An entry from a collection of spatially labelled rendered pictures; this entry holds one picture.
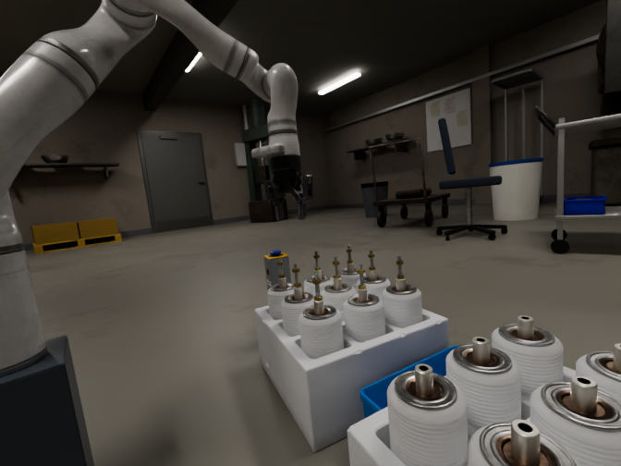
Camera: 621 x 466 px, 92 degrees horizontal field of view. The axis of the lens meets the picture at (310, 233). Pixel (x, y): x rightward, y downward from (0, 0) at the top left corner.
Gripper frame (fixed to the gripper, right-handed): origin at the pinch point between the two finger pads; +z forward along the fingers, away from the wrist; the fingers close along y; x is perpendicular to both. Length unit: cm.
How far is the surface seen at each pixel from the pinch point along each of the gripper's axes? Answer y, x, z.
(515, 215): -41, -351, 38
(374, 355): -21.2, 2.2, 31.1
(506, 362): -45, 11, 22
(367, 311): -18.9, -0.5, 22.4
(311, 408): -13.4, 15.8, 37.1
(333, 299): -6.9, -5.6, 22.9
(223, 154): 554, -442, -126
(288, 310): -0.3, 4.8, 23.1
